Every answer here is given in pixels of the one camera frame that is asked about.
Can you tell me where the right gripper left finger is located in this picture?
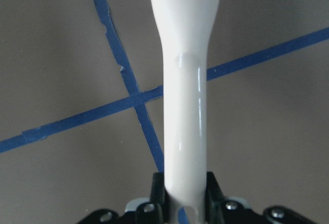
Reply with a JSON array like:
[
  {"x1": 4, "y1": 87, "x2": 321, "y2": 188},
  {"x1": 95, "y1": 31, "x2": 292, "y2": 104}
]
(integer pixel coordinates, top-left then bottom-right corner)
[{"x1": 89, "y1": 173, "x2": 166, "y2": 223}]

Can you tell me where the white hand brush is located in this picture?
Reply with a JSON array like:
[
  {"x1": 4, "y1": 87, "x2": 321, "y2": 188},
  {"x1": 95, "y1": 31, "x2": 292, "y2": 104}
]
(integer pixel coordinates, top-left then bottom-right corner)
[{"x1": 151, "y1": 0, "x2": 220, "y2": 223}]

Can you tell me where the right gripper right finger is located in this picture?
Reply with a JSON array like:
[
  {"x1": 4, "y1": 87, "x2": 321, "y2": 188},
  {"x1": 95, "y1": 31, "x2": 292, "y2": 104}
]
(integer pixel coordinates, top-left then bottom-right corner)
[{"x1": 205, "y1": 172, "x2": 301, "y2": 223}]

